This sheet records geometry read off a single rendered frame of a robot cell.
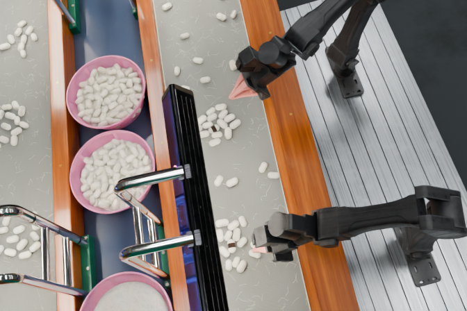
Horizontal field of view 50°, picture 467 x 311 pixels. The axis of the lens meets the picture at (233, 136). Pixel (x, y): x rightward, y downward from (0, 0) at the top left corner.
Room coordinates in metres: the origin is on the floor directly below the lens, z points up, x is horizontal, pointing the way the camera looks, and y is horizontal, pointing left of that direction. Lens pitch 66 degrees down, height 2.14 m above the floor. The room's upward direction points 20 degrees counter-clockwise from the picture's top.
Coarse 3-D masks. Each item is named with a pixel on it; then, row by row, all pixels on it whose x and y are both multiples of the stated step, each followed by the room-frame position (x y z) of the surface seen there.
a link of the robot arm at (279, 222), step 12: (276, 216) 0.29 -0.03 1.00; (288, 216) 0.27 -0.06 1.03; (300, 216) 0.27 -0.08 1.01; (312, 216) 0.27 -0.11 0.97; (276, 228) 0.26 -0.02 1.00; (288, 228) 0.25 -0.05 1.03; (300, 228) 0.24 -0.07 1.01; (312, 228) 0.24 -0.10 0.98; (324, 240) 0.20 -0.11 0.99; (336, 240) 0.19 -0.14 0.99
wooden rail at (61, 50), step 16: (48, 0) 1.38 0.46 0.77; (64, 0) 1.38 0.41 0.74; (48, 16) 1.31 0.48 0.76; (48, 32) 1.24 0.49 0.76; (64, 32) 1.23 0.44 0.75; (64, 48) 1.16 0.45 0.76; (64, 64) 1.09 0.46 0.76; (64, 80) 1.03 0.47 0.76; (64, 96) 0.96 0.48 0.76; (64, 112) 0.91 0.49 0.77; (64, 128) 0.85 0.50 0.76; (64, 144) 0.79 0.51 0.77; (64, 160) 0.74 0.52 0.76; (64, 176) 0.69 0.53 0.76; (64, 192) 0.64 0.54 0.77; (64, 208) 0.59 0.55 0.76; (80, 208) 0.60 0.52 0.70; (64, 224) 0.54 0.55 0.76; (80, 224) 0.55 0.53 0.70; (80, 256) 0.45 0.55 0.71; (80, 272) 0.40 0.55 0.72; (80, 288) 0.36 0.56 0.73; (64, 304) 0.32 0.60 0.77; (80, 304) 0.31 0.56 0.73
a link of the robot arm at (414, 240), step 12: (432, 204) 0.18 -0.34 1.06; (444, 204) 0.17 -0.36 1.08; (456, 204) 0.17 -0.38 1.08; (444, 216) 0.15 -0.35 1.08; (456, 216) 0.14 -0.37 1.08; (408, 228) 0.19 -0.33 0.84; (408, 240) 0.16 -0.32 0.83; (420, 240) 0.14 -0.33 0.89; (432, 240) 0.13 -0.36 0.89; (408, 252) 0.14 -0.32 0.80
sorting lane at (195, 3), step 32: (160, 0) 1.23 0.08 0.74; (192, 0) 1.18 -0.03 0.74; (224, 0) 1.13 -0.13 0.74; (160, 32) 1.10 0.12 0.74; (192, 32) 1.05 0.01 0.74; (224, 32) 1.01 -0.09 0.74; (192, 64) 0.93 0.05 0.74; (224, 64) 0.89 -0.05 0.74; (224, 96) 0.77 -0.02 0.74; (256, 96) 0.74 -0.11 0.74; (224, 128) 0.67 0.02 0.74; (256, 128) 0.63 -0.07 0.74; (224, 160) 0.57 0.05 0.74; (256, 160) 0.53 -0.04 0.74; (224, 192) 0.47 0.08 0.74; (256, 192) 0.44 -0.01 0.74; (256, 224) 0.35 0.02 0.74; (256, 288) 0.19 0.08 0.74; (288, 288) 0.16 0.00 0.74
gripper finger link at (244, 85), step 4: (244, 72) 0.69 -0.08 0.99; (248, 72) 0.68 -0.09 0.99; (244, 76) 0.68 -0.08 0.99; (248, 76) 0.67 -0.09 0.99; (248, 80) 0.67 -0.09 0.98; (240, 84) 0.66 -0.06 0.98; (244, 84) 0.65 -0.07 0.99; (248, 84) 0.65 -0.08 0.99; (240, 88) 0.65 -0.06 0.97; (244, 88) 0.65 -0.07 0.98; (248, 88) 0.64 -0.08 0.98; (252, 88) 0.64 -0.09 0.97; (236, 92) 0.66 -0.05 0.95; (244, 92) 0.66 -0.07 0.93; (248, 92) 0.66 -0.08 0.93; (252, 92) 0.65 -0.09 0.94; (232, 96) 0.66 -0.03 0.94; (236, 96) 0.66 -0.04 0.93; (240, 96) 0.65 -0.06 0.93; (244, 96) 0.65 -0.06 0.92
